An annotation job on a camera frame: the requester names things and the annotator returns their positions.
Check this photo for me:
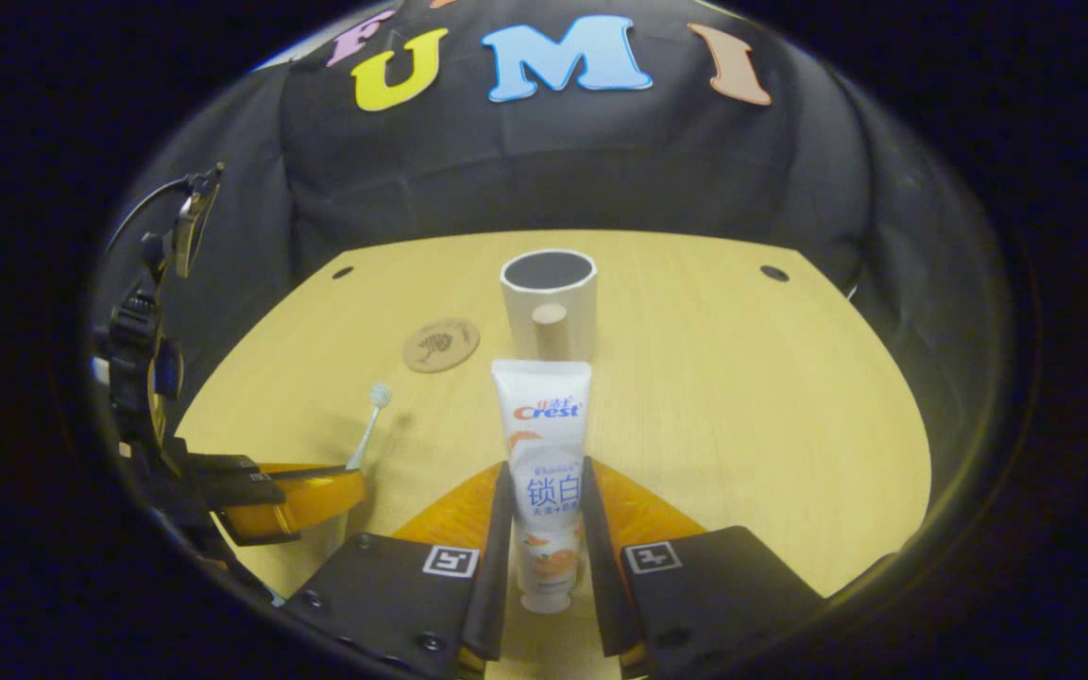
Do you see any black backdrop cloth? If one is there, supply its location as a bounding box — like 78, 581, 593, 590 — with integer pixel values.
95, 0, 1008, 492

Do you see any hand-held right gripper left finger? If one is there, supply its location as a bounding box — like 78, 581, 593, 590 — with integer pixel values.
284, 460, 517, 676

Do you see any round wooden coaster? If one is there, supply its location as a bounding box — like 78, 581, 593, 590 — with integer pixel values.
401, 317, 481, 374

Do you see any white cup with wooden handle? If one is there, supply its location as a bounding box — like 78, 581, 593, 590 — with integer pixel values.
500, 249, 598, 365

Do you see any white toothpaste tube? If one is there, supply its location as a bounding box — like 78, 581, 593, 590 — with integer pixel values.
491, 359, 593, 615

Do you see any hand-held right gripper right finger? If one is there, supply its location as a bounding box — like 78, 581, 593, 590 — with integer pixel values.
580, 456, 828, 676

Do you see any white toothbrush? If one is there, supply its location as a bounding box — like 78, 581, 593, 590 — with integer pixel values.
346, 382, 393, 471

